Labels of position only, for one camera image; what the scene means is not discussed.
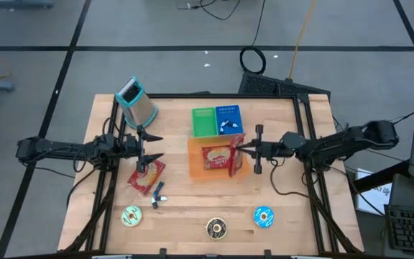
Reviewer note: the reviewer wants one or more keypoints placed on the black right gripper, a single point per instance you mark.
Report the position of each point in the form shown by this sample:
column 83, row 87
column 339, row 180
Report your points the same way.
column 270, row 149

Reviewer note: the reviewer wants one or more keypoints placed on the black keyboard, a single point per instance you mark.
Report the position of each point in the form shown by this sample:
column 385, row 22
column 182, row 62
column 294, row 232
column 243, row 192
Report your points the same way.
column 412, row 228

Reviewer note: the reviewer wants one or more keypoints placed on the chocolate sprinkle toy donut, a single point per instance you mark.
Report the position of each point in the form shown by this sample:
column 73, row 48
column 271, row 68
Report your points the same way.
column 222, row 230

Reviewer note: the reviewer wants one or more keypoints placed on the mint green toy donut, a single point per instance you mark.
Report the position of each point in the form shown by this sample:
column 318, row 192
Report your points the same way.
column 137, row 212

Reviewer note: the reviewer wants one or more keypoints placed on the blue plastic basket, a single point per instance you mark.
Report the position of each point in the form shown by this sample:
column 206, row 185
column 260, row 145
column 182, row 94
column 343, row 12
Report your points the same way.
column 234, row 115

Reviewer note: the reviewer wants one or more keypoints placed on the black perforated panel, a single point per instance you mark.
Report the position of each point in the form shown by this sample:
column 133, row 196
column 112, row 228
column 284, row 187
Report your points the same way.
column 264, row 84

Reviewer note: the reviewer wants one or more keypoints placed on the blue small dropper bottle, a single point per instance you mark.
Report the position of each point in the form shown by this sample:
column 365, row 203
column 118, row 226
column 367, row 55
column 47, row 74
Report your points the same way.
column 159, row 187

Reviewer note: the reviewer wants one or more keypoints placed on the white paper sheet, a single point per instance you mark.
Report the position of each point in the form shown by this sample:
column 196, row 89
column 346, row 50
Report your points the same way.
column 376, row 198

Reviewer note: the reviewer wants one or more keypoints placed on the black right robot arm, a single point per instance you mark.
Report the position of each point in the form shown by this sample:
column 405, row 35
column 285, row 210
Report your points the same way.
column 336, row 145

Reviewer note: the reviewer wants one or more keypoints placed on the red popcorn bag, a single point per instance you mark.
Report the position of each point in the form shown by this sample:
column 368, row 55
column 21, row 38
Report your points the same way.
column 233, row 162
column 216, row 157
column 146, row 180

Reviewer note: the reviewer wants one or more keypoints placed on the teal metal box grater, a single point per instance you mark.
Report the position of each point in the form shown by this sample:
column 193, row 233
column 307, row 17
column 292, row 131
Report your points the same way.
column 140, row 111

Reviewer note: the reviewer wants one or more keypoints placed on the blue frosted toy donut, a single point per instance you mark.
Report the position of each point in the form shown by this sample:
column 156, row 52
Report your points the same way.
column 269, row 220

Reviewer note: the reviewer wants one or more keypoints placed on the black metal rig frame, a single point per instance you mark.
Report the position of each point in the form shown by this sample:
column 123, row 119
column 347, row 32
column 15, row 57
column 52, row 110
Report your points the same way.
column 228, row 96

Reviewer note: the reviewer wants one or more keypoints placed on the green plastic basket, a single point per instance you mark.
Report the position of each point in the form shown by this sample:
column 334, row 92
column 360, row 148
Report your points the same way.
column 203, row 124

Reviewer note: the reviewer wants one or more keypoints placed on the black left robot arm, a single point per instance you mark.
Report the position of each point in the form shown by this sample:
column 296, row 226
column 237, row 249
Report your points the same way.
column 49, row 146

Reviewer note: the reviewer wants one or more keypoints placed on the orange translucent plastic bin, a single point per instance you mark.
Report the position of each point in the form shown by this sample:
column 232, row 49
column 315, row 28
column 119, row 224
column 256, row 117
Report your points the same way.
column 194, row 162

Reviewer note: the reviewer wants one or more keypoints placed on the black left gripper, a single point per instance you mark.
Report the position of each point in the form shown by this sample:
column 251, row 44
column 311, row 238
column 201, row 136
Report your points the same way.
column 131, row 145

